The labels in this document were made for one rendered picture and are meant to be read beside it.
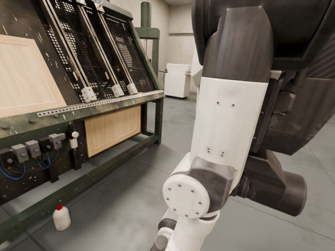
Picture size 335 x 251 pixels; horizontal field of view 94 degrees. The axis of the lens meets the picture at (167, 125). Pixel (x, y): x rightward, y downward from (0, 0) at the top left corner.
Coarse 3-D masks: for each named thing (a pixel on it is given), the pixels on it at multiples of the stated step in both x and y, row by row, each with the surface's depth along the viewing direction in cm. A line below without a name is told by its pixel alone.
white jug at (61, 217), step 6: (60, 210) 118; (66, 210) 121; (54, 216) 116; (60, 216) 117; (66, 216) 120; (54, 222) 118; (60, 222) 118; (66, 222) 121; (60, 228) 120; (66, 228) 123
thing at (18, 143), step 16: (48, 128) 107; (64, 128) 117; (0, 144) 87; (16, 144) 94; (32, 144) 92; (48, 144) 100; (64, 144) 119; (0, 160) 83; (16, 160) 90; (32, 160) 103; (48, 160) 102; (0, 176) 91
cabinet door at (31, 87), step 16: (0, 48) 102; (16, 48) 109; (32, 48) 117; (0, 64) 100; (16, 64) 107; (32, 64) 114; (0, 80) 97; (16, 80) 104; (32, 80) 111; (48, 80) 119; (0, 96) 95; (16, 96) 101; (32, 96) 108; (48, 96) 116; (0, 112) 93; (16, 112) 98
